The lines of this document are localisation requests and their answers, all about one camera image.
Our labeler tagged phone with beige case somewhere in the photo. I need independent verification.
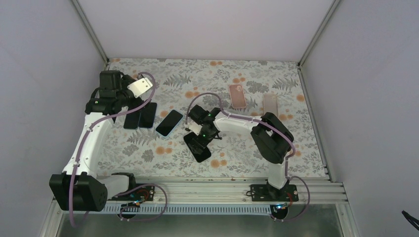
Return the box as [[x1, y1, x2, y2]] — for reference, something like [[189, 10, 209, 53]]
[[123, 110, 141, 130]]

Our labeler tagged dark blue phone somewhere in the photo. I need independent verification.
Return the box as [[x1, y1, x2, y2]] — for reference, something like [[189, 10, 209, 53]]
[[138, 102, 157, 128]]

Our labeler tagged pink phone case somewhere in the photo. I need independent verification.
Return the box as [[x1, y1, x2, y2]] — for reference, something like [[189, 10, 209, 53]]
[[228, 84, 247, 109]]

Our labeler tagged beige phone case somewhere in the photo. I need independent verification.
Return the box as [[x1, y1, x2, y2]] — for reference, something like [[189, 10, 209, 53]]
[[263, 93, 279, 117]]

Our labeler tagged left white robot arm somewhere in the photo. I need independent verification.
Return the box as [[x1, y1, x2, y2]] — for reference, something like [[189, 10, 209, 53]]
[[49, 70, 156, 212]]

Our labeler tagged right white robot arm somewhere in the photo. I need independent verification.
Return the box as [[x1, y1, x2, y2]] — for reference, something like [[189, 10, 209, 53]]
[[184, 105, 295, 201]]

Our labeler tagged black phone centre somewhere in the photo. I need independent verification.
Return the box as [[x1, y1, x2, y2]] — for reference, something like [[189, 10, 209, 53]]
[[183, 134, 211, 163]]

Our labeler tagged phone in light blue case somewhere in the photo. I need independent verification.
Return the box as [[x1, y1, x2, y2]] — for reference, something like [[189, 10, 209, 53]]
[[155, 110, 184, 137]]

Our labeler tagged floral patterned table mat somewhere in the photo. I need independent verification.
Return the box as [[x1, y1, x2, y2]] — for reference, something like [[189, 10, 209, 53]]
[[98, 58, 326, 179]]

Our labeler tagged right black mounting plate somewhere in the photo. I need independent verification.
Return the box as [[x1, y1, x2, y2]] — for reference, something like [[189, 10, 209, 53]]
[[246, 184, 299, 202]]

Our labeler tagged black mounting plate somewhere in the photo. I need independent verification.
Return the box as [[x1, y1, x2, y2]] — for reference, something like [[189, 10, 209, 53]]
[[246, 184, 299, 202], [111, 186, 155, 202]]

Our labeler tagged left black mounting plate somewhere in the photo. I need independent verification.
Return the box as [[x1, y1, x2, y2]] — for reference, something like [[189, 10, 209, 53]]
[[111, 186, 155, 202]]

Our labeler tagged black object at corner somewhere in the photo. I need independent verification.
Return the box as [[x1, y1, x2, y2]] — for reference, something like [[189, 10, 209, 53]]
[[401, 210, 419, 231]]

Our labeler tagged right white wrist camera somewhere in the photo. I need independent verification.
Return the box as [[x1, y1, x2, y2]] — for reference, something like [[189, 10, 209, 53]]
[[185, 120, 202, 135]]

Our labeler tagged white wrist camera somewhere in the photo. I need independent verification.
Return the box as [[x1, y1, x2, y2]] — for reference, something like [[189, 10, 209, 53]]
[[185, 120, 202, 135], [127, 78, 153, 98]]

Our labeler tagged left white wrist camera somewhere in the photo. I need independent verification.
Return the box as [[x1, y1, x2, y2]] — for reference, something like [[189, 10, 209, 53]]
[[127, 78, 153, 98]]

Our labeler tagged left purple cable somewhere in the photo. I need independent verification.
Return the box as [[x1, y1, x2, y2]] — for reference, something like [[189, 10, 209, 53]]
[[68, 72, 157, 228]]

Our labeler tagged purple cable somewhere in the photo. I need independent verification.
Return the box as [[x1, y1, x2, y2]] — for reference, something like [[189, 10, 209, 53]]
[[185, 92, 312, 223], [68, 72, 157, 228]]

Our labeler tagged aluminium rail base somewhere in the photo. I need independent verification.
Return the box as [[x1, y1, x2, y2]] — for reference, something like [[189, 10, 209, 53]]
[[54, 176, 348, 215]]

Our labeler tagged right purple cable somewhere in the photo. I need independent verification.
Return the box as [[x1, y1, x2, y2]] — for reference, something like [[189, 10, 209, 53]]
[[185, 92, 312, 223]]

